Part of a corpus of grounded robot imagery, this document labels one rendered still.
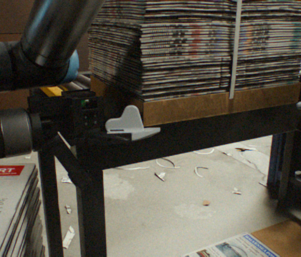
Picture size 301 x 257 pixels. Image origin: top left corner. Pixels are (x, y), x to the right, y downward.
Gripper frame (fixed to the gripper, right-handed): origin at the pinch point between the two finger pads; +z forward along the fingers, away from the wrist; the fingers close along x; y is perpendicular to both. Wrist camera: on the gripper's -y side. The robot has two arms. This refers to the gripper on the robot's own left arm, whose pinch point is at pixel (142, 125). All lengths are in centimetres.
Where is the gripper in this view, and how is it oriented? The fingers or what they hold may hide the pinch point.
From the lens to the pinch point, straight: 65.2
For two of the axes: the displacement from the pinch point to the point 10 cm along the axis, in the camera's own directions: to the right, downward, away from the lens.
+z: 8.9, -1.4, 4.4
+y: 0.0, -9.5, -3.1
